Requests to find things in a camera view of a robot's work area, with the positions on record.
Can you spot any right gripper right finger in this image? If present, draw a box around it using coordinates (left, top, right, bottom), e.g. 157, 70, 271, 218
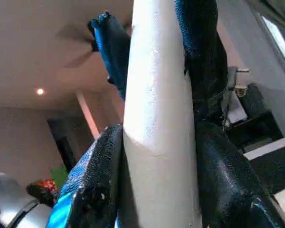
175, 0, 285, 228

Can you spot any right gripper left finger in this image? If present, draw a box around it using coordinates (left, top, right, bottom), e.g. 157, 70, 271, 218
47, 10, 133, 228

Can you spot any white plastic table leg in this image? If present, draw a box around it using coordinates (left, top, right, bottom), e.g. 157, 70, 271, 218
123, 0, 202, 228

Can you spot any green object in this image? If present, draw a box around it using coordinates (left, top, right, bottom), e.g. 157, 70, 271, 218
50, 164, 69, 188

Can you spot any red object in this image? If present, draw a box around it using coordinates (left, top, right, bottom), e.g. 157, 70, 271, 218
32, 178, 60, 193

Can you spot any black desk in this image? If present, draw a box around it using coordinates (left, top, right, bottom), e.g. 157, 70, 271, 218
222, 66, 285, 160

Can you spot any ceiling fan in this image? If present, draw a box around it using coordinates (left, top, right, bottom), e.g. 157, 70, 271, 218
55, 23, 101, 68

